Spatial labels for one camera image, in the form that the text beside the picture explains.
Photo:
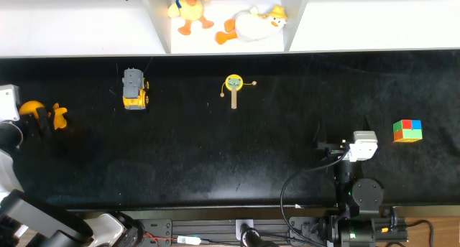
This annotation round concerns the yellow rubber duck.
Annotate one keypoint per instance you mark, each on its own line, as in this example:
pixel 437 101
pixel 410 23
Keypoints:
pixel 28 108

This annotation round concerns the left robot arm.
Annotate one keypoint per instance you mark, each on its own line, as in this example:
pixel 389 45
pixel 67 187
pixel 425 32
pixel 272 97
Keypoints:
pixel 43 218

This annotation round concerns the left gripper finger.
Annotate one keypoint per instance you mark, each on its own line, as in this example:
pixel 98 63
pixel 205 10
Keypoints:
pixel 44 118

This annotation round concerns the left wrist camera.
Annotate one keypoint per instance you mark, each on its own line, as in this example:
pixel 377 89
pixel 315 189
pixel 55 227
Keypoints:
pixel 8 103

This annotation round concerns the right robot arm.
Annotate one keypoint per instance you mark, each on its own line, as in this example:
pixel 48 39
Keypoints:
pixel 366 195

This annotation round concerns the white shelf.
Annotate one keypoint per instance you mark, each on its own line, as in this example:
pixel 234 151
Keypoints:
pixel 359 31

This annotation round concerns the yellow rattle drum toy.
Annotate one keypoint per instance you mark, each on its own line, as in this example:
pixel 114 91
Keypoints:
pixel 234 83

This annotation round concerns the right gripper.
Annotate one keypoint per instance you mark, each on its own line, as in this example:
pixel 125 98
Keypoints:
pixel 334 149

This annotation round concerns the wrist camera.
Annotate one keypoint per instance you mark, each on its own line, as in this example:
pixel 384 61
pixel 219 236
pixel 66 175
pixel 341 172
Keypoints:
pixel 363 146
pixel 8 103

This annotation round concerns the grey and yellow toy truck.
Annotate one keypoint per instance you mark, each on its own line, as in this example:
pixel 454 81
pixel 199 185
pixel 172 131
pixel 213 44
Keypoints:
pixel 133 89

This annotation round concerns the white plush goose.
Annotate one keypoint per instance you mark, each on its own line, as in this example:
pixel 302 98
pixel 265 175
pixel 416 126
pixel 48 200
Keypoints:
pixel 255 26

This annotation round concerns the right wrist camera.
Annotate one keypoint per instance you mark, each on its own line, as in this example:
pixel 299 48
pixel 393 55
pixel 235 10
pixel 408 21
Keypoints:
pixel 363 146

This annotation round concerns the yellow plush duck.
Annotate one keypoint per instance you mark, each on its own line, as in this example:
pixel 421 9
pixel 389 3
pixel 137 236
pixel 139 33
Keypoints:
pixel 190 10

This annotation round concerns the many-coloured puzzle cube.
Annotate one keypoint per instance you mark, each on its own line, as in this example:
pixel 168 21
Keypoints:
pixel 408 132

